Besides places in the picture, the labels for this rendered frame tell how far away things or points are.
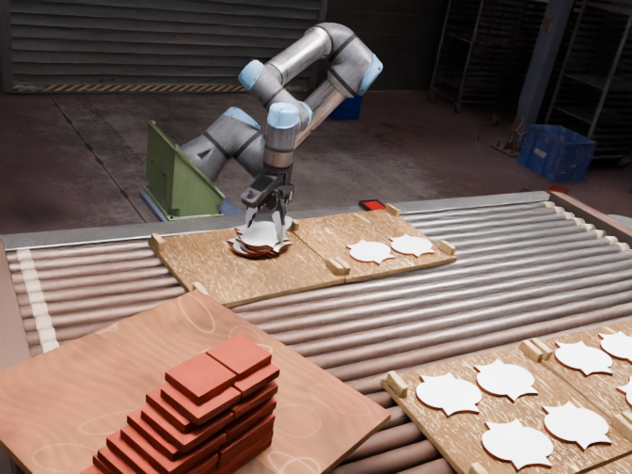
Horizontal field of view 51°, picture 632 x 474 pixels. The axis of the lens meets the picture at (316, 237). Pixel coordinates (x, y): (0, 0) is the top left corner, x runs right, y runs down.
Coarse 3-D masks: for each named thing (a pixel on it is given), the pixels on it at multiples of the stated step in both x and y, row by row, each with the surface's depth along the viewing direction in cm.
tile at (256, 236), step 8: (240, 232) 177; (248, 232) 178; (256, 232) 179; (264, 232) 180; (272, 232) 180; (248, 240) 174; (256, 240) 175; (264, 240) 176; (272, 240) 176; (288, 240) 179; (272, 248) 173
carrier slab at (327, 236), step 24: (336, 216) 209; (360, 216) 212; (384, 216) 215; (312, 240) 191; (336, 240) 194; (360, 240) 196; (384, 240) 199; (432, 240) 204; (360, 264) 182; (384, 264) 185; (408, 264) 187; (432, 264) 191
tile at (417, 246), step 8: (392, 240) 198; (400, 240) 199; (408, 240) 200; (416, 240) 200; (424, 240) 201; (392, 248) 194; (400, 248) 193; (408, 248) 194; (416, 248) 195; (424, 248) 196; (416, 256) 191
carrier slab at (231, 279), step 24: (168, 240) 178; (192, 240) 180; (216, 240) 182; (168, 264) 167; (192, 264) 168; (216, 264) 170; (240, 264) 172; (264, 264) 174; (288, 264) 176; (312, 264) 178; (192, 288) 158; (216, 288) 160; (240, 288) 162; (264, 288) 163; (288, 288) 165; (312, 288) 169
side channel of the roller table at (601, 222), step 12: (552, 192) 258; (564, 204) 253; (576, 204) 250; (576, 216) 249; (588, 216) 244; (600, 216) 242; (600, 228) 240; (612, 228) 236; (624, 228) 236; (624, 240) 232
